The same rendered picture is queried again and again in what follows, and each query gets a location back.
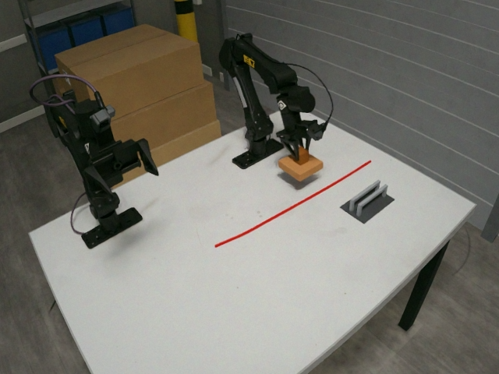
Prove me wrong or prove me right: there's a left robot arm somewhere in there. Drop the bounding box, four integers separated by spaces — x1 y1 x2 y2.
218 33 316 169

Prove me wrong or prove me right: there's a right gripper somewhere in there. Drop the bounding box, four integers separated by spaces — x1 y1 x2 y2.
83 115 159 199

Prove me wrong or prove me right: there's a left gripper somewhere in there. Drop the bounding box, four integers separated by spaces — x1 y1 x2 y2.
276 112 322 161

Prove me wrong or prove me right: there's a grey rack with two rails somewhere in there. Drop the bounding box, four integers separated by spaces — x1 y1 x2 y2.
339 180 395 224

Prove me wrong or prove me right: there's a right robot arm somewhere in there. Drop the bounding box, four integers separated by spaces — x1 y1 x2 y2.
44 89 143 249

